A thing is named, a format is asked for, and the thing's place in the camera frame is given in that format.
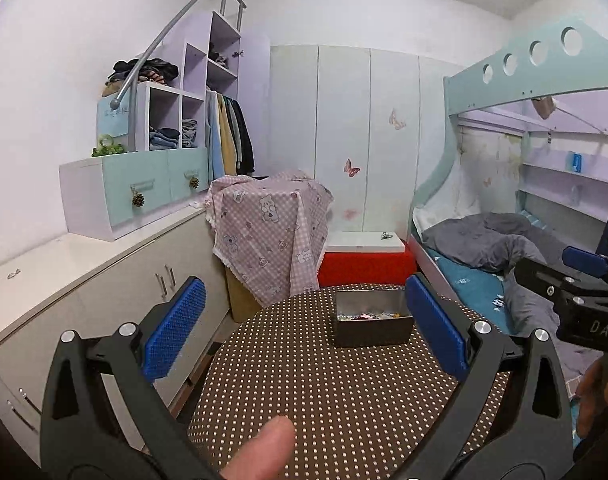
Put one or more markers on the purple shelf unit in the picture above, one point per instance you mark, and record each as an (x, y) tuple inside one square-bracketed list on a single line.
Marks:
[(199, 35)]

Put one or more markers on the cream low cabinet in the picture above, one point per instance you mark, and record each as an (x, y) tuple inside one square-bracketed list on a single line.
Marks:
[(109, 285)]

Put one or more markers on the folded grey clothes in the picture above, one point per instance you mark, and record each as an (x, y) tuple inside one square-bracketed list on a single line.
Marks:
[(189, 132)]

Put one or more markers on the light blue storage box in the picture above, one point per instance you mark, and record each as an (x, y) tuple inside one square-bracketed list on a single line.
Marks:
[(116, 117)]

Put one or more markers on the green plant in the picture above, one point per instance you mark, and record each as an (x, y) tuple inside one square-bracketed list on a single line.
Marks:
[(106, 147)]

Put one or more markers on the white wardrobe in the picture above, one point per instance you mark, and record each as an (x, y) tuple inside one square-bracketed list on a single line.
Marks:
[(344, 100)]

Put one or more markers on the light blue hanging garment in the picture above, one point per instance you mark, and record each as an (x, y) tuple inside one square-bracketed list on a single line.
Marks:
[(214, 135)]

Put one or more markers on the pile of candies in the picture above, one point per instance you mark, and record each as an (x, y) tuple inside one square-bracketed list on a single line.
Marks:
[(368, 316)]

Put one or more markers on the small blue box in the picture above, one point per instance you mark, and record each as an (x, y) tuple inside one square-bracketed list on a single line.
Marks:
[(577, 161)]

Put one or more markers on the yellow hanging garment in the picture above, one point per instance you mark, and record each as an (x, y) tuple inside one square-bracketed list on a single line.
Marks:
[(226, 135)]

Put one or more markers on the black hanging jacket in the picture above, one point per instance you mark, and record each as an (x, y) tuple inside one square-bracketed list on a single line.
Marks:
[(245, 135)]

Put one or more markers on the dark clothes pile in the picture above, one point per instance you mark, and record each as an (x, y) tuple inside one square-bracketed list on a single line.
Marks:
[(144, 72)]

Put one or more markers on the tan hanging bag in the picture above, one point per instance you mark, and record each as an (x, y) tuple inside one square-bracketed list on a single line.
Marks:
[(542, 106)]

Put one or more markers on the small clip on cabinet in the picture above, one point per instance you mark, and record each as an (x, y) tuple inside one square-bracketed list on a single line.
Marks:
[(14, 273)]

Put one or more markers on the blue bed sheet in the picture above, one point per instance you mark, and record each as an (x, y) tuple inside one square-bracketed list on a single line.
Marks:
[(471, 285)]

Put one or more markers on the red storage bench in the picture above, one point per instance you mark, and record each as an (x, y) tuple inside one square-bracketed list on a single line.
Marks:
[(364, 265)]

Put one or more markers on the person's right hand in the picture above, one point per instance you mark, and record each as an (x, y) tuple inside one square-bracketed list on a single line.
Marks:
[(589, 400)]

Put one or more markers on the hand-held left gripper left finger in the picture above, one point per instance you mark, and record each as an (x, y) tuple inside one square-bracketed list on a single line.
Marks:
[(176, 330)]

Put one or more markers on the cardboard box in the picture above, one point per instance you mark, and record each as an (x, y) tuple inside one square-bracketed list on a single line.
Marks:
[(241, 300)]

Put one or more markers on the mint drawer unit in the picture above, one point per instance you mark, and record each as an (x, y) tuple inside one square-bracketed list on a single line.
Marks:
[(129, 177)]

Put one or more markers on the person's left hand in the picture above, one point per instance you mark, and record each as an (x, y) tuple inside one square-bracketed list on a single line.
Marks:
[(261, 450)]

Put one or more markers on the brown dotted tablecloth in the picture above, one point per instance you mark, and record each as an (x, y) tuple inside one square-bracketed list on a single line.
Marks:
[(334, 400)]

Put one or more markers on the folded jeans stack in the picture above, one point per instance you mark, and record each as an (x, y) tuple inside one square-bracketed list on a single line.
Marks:
[(164, 139)]

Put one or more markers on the pinecone drawer knob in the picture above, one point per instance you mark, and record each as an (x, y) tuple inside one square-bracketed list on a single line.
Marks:
[(138, 200), (194, 182)]

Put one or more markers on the purple bed shelves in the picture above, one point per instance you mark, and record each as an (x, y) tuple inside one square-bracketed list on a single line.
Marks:
[(558, 180)]

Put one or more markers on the light blue bunk bed frame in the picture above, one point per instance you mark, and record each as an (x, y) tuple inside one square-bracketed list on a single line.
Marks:
[(463, 85)]

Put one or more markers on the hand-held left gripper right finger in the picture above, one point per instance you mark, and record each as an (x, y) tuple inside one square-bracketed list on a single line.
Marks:
[(438, 330)]

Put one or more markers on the yellow butterfly sticker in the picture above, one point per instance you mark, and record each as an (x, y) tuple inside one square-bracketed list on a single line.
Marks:
[(397, 120)]

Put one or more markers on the pink butterfly sticker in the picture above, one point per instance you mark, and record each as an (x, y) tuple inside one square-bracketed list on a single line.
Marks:
[(351, 167)]

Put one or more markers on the grey duvet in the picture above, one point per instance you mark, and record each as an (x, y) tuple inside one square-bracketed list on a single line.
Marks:
[(483, 245)]

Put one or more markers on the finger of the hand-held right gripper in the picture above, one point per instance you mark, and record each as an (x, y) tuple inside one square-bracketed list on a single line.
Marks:
[(538, 275), (583, 260)]

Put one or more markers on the metal box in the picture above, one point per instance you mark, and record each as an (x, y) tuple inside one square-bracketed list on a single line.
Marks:
[(373, 332)]

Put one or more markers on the pink checked cloth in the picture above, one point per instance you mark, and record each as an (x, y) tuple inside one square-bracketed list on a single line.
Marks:
[(269, 230)]

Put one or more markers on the metal handrail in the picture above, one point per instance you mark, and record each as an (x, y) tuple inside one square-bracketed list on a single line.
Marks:
[(184, 15)]

